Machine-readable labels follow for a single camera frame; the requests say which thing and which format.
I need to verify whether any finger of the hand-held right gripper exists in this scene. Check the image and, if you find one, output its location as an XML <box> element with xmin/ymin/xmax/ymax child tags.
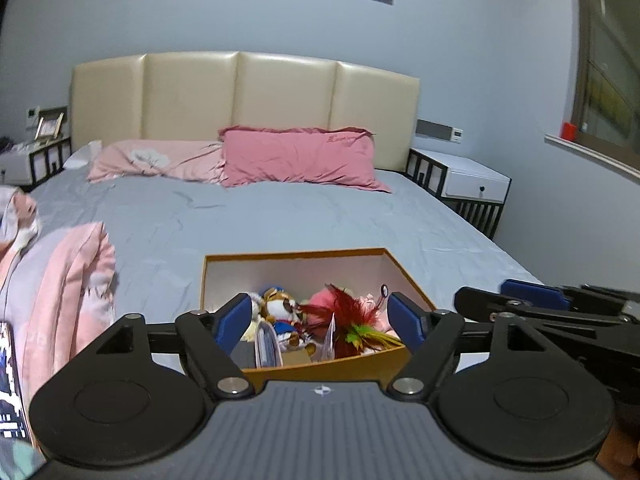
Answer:
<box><xmin>454</xmin><ymin>286</ymin><xmax>581</xmax><ymax>326</ymax></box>
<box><xmin>500</xmin><ymin>279</ymin><xmax>573</xmax><ymax>312</ymax></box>

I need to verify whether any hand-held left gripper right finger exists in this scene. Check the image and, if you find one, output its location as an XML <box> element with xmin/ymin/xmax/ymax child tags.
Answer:
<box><xmin>386</xmin><ymin>291</ymin><xmax>566</xmax><ymax>402</ymax></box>

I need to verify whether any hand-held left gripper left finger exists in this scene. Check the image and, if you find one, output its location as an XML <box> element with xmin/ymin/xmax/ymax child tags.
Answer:
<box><xmin>75</xmin><ymin>293</ymin><xmax>253</xmax><ymax>401</ymax></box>

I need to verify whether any dark grey box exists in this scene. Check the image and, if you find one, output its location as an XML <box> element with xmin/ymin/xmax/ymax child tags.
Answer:
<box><xmin>231</xmin><ymin>342</ymin><xmax>258</xmax><ymax>370</ymax></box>

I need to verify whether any red panda plush toy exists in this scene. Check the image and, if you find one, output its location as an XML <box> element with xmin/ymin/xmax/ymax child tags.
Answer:
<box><xmin>260</xmin><ymin>287</ymin><xmax>317</xmax><ymax>356</ymax></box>

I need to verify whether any red feather toy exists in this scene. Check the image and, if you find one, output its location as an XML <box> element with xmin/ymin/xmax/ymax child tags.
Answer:
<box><xmin>300</xmin><ymin>284</ymin><xmax>406</xmax><ymax>360</ymax></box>

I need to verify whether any orange cardboard box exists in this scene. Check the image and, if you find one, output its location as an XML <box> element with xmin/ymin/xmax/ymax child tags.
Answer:
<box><xmin>200</xmin><ymin>246</ymin><xmax>437</xmax><ymax>393</ymax></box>

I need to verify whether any pink peach plush toy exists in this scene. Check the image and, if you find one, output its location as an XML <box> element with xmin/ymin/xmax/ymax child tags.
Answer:
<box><xmin>302</xmin><ymin>285</ymin><xmax>346</xmax><ymax>333</ymax></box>

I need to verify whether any clear plastic packet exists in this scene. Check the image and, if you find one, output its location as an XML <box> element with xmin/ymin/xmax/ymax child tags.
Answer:
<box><xmin>320</xmin><ymin>312</ymin><xmax>337</xmax><ymax>361</ymax></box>

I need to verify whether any bed with grey sheet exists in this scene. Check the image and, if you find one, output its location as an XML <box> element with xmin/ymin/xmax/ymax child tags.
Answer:
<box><xmin>0</xmin><ymin>165</ymin><xmax>546</xmax><ymax>411</ymax></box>

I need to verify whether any white nightstand with knob drawer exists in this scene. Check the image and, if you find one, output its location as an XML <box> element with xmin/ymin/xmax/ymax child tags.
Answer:
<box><xmin>406</xmin><ymin>147</ymin><xmax>513</xmax><ymax>238</ymax></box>

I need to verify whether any window sill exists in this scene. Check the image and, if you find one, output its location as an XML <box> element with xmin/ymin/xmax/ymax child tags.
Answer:
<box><xmin>544</xmin><ymin>132</ymin><xmax>640</xmax><ymax>181</ymax></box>

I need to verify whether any pink quilt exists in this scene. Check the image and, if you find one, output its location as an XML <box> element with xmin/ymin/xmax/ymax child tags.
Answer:
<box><xmin>0</xmin><ymin>185</ymin><xmax>118</xmax><ymax>411</ymax></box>

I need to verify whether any dark pink pillow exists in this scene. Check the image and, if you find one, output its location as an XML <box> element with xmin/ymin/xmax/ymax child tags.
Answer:
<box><xmin>218</xmin><ymin>126</ymin><xmax>393</xmax><ymax>194</ymax></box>

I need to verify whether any light pink pillow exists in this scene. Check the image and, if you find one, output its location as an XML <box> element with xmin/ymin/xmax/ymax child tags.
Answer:
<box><xmin>86</xmin><ymin>140</ymin><xmax>226</xmax><ymax>184</ymax></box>

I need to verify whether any beige padded headboard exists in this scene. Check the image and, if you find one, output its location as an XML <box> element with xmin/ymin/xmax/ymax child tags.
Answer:
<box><xmin>70</xmin><ymin>51</ymin><xmax>421</xmax><ymax>173</ymax></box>

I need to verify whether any window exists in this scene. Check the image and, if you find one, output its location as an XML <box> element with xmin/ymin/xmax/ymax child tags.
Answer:
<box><xmin>575</xmin><ymin>0</ymin><xmax>640</xmax><ymax>153</ymax></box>

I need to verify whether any teal striped fleece cloth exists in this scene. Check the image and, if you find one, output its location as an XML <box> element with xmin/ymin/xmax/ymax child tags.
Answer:
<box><xmin>0</xmin><ymin>440</ymin><xmax>46</xmax><ymax>480</ymax></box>

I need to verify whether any grey wall switch panel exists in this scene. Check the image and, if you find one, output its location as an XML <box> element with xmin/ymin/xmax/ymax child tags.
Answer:
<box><xmin>415</xmin><ymin>119</ymin><xmax>466</xmax><ymax>143</ymax></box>

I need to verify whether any white nightstand black frame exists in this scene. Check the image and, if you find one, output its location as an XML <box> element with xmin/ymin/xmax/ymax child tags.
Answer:
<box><xmin>0</xmin><ymin>135</ymin><xmax>72</xmax><ymax>191</ymax></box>

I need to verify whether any photo frame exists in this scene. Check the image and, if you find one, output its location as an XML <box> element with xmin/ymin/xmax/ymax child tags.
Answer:
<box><xmin>34</xmin><ymin>112</ymin><xmax>65</xmax><ymax>141</ymax></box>

